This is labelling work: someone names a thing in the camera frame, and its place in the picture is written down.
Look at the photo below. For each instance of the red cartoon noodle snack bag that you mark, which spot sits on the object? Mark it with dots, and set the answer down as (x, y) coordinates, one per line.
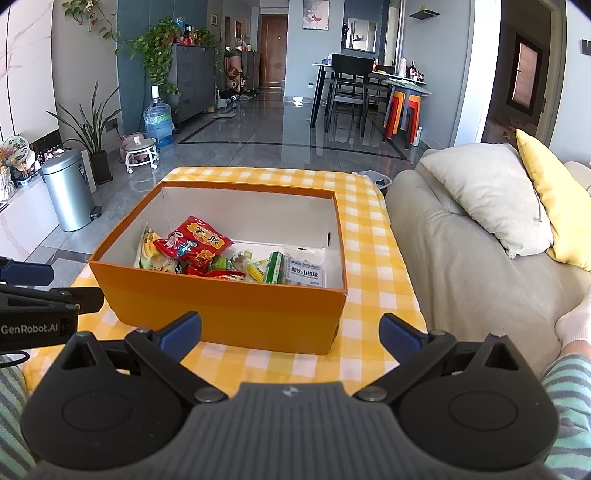
(195, 244)

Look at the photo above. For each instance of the orange cardboard box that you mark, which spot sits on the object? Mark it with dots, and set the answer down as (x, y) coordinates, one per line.
(288, 292)

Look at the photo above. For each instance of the small white rolling stool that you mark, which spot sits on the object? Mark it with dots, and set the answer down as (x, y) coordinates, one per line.
(138, 150)

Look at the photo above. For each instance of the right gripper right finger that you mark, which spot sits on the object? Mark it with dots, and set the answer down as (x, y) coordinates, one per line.
(421, 356)

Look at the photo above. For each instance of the stacked orange red stools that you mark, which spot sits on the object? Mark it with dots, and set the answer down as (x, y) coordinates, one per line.
(401, 115)

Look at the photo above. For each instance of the striped pyjama leg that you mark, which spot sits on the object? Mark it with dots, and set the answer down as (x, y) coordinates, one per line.
(567, 382)

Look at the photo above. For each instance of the white sock foot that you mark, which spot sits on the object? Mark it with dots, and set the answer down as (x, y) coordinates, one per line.
(574, 326)

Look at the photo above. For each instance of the yellow biscuit snack bag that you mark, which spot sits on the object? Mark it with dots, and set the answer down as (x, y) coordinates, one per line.
(147, 256)

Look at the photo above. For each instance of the dining table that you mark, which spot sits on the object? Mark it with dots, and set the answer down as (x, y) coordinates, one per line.
(379, 81)

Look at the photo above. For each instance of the silver trash bin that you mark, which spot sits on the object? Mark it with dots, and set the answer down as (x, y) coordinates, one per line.
(69, 190)

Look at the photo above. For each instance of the hanging green vine plant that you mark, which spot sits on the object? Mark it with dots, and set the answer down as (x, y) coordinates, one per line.
(154, 32)

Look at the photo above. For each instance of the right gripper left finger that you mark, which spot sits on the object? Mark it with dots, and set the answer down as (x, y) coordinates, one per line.
(158, 355)

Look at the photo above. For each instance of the black dining chair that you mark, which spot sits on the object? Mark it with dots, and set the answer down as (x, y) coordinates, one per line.
(349, 85)

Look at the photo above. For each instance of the wall picture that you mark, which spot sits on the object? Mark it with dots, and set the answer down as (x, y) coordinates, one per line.
(316, 14)

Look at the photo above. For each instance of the dark grey cabinet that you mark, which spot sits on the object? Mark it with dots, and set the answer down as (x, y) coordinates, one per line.
(193, 73)

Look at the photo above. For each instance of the yellow cushion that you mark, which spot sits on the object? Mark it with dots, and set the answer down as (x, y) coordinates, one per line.
(565, 200)

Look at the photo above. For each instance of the small waste basket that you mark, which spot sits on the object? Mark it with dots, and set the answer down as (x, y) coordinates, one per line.
(381, 181)

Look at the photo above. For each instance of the green stick snack pack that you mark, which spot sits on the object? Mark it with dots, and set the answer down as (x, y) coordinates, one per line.
(274, 268)

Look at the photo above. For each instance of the white cushion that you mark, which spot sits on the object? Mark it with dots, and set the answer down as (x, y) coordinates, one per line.
(492, 186)

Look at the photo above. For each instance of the blue water jug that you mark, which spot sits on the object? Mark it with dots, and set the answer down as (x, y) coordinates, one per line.
(157, 120)

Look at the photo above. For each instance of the white snack packet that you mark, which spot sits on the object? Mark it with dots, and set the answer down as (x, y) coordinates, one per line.
(304, 267)

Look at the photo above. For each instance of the potted long-leaf plant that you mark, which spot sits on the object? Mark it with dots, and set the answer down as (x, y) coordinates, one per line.
(89, 127)

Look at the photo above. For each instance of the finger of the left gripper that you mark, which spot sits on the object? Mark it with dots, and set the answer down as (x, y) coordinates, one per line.
(70, 300)
(18, 273)

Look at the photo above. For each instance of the red Mimi snack bag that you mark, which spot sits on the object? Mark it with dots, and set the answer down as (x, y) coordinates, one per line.
(228, 275)

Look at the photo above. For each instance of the brown wooden door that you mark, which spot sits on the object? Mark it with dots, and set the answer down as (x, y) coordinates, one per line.
(273, 50)

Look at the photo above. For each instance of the beige sofa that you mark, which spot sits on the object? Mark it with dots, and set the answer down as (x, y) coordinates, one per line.
(465, 282)

